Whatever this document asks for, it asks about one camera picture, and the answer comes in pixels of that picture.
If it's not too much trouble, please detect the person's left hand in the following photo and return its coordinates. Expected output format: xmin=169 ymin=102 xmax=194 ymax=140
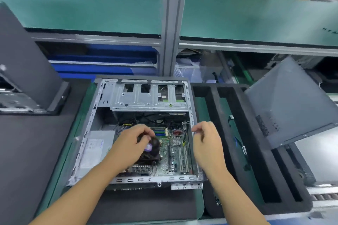
xmin=106 ymin=123 xmax=157 ymax=173

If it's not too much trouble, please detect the person's right hand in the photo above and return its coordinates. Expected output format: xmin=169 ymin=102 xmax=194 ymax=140
xmin=191 ymin=121 xmax=229 ymax=181

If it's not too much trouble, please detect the black CPU fan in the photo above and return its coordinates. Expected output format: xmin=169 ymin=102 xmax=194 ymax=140
xmin=138 ymin=135 xmax=162 ymax=166

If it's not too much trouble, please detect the green motherboard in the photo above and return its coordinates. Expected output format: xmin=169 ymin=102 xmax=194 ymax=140
xmin=119 ymin=122 xmax=192 ymax=176

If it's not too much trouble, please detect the dark grey computer case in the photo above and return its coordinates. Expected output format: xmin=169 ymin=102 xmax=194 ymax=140
xmin=66 ymin=77 xmax=205 ymax=190

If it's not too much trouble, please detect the grey case side panel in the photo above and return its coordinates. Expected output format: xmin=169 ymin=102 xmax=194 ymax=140
xmin=244 ymin=56 xmax=338 ymax=150

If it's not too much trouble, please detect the distant computer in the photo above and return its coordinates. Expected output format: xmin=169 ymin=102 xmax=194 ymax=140
xmin=267 ymin=53 xmax=325 ymax=70

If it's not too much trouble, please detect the silver computer case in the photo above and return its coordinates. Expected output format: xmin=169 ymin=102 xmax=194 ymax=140
xmin=0 ymin=2 xmax=71 ymax=115

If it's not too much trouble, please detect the person's left forearm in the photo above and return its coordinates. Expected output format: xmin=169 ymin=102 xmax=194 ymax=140
xmin=29 ymin=160 xmax=134 ymax=225

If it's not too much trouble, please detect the person's right forearm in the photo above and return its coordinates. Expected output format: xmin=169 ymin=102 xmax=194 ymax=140
xmin=210 ymin=168 xmax=271 ymax=225

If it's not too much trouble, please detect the black divided foam tray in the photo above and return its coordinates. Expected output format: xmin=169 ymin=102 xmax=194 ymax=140
xmin=190 ymin=82 xmax=313 ymax=218

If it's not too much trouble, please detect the silver power supply unit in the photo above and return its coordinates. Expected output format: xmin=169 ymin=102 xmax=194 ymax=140
xmin=79 ymin=130 xmax=117 ymax=170

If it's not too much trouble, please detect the clear plastic bag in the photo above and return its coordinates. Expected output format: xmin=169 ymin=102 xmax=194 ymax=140
xmin=173 ymin=56 xmax=204 ymax=83

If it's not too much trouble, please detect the blue plastic crate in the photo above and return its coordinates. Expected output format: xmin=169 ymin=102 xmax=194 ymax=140
xmin=48 ymin=43 xmax=159 ymax=81

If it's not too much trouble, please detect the grey metal conveyor plate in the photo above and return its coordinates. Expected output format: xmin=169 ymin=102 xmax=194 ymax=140
xmin=296 ymin=140 xmax=338 ymax=186

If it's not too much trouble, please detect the long green workbench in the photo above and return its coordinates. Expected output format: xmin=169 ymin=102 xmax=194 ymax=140
xmin=0 ymin=0 xmax=338 ymax=57

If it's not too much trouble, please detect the aluminium conveyor frame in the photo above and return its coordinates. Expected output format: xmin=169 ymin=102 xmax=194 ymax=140
xmin=309 ymin=182 xmax=338 ymax=208

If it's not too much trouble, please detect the thick aluminium frame post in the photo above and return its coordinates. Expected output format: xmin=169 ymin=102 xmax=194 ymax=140
xmin=157 ymin=0 xmax=191 ymax=78

